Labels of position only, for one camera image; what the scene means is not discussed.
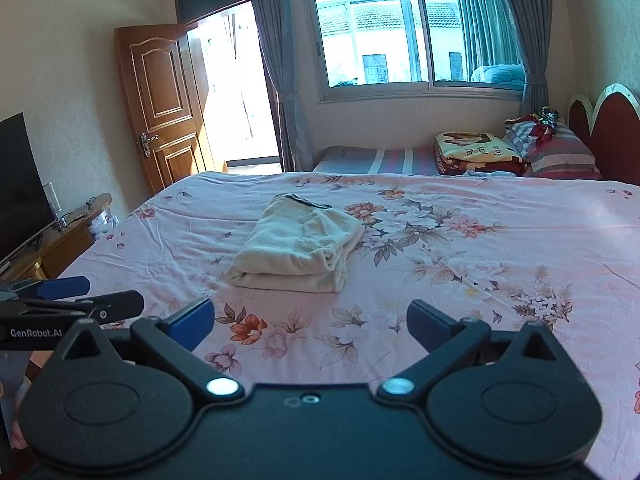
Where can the folded printed blanket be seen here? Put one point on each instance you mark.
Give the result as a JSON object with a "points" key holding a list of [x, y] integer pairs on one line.
{"points": [[475, 152]]}

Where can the shiny multicoloured bundle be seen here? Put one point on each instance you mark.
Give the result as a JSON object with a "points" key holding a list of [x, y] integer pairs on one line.
{"points": [[546, 120]]}

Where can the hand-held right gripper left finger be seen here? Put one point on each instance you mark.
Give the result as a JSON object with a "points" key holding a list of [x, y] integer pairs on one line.
{"points": [[192, 322]]}

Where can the clear plastic bag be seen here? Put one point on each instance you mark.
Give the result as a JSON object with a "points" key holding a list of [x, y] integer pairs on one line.
{"points": [[106, 225]]}

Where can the clear plastic holder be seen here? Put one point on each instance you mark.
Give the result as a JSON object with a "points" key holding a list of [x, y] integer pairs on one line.
{"points": [[52, 196]]}

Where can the teal blanket outside window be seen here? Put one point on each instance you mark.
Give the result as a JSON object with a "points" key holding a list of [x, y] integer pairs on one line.
{"points": [[500, 74]]}

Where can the wooden television cabinet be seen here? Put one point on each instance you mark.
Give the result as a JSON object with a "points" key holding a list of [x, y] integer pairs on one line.
{"points": [[65, 245]]}

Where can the striped mattress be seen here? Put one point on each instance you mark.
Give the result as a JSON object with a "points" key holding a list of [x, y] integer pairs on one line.
{"points": [[370, 160]]}

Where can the cream striped knit sweater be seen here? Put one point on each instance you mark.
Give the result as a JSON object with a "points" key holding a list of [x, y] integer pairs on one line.
{"points": [[300, 245]]}

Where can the pink floral bed sheet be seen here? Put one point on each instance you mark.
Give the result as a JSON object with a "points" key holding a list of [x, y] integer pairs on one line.
{"points": [[475, 270]]}

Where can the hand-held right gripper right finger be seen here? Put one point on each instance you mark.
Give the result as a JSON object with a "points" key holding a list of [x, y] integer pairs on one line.
{"points": [[427, 325]]}

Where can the black television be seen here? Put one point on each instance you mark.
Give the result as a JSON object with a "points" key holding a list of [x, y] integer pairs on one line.
{"points": [[20, 185]]}

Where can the red scalloped headboard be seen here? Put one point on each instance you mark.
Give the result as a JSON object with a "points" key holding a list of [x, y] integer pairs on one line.
{"points": [[615, 135]]}

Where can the striped pillow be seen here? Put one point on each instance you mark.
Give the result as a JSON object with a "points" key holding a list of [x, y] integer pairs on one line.
{"points": [[565, 160]]}

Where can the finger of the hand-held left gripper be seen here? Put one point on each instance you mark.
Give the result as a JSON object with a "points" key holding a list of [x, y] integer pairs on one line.
{"points": [[120, 304], [65, 287]]}

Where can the brown wooden door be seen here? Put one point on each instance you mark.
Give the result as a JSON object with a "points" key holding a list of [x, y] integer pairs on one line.
{"points": [[160, 110]]}

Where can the sliding glass window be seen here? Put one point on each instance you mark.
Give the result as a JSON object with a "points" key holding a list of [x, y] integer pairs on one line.
{"points": [[400, 35]]}

